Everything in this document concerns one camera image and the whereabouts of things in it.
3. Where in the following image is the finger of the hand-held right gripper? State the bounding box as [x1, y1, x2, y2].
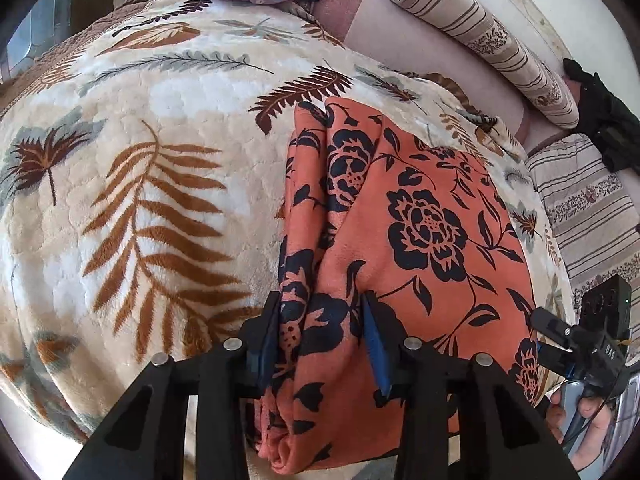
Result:
[530, 307, 581, 350]
[537, 342, 577, 380]

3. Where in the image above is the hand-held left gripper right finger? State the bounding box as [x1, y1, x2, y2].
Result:
[361, 290, 578, 480]

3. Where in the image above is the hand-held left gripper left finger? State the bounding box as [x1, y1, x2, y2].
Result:
[62, 290, 283, 480]

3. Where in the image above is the orange floral garment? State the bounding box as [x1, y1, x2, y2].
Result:
[252, 99, 548, 473]

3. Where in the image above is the person's right hand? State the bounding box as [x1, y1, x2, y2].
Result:
[545, 390, 618, 473]

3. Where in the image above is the striped floral pillow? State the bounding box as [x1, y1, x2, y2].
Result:
[525, 135, 640, 311]

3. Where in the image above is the black cloth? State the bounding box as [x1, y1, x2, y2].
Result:
[562, 57, 640, 173]

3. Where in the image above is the leaf print fleece blanket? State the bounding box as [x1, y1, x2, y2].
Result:
[0, 0, 581, 461]

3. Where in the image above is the pink bed sheet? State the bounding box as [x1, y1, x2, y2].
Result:
[310, 0, 566, 156]

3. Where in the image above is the striped bolster pillow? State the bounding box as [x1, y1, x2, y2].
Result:
[382, 0, 581, 128]

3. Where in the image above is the white bed headboard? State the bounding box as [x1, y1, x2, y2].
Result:
[465, 0, 576, 61]

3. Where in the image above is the window with wooden frame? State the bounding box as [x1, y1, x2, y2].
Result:
[0, 5, 43, 86]

